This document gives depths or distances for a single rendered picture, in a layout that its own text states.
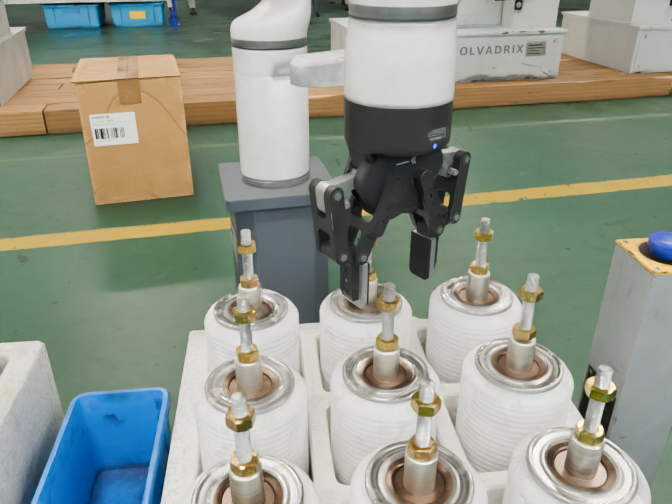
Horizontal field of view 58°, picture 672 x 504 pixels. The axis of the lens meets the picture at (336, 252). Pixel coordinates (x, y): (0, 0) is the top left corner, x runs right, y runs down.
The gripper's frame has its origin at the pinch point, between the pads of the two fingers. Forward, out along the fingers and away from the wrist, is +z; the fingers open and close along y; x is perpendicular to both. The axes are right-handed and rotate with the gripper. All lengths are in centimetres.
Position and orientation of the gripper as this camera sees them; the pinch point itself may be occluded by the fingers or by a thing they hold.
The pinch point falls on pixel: (390, 273)
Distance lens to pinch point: 48.7
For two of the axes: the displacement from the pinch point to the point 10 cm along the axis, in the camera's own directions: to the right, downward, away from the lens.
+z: 0.0, 8.9, 4.6
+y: 8.0, -2.8, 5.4
